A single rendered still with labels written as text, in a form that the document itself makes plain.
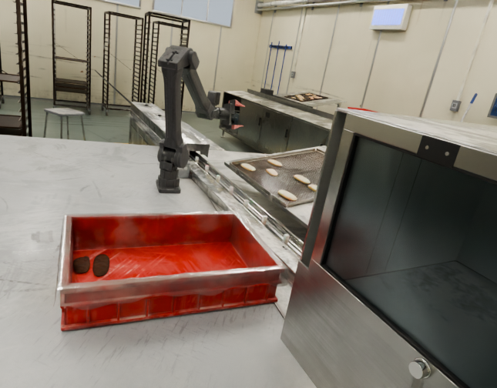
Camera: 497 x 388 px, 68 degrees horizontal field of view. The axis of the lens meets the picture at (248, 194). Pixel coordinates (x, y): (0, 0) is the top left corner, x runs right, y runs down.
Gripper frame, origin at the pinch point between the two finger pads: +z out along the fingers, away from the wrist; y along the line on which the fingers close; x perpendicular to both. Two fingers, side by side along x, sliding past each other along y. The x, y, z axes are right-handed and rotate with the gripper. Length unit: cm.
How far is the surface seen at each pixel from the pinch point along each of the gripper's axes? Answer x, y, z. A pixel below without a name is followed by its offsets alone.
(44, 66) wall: -660, -110, -37
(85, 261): 66, 46, -84
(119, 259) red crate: 66, 46, -76
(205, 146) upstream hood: -12.9, 16.5, -13.3
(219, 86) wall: -627, -121, 322
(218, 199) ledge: 40, 35, -33
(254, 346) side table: 104, 55, -58
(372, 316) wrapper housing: 127, 39, -55
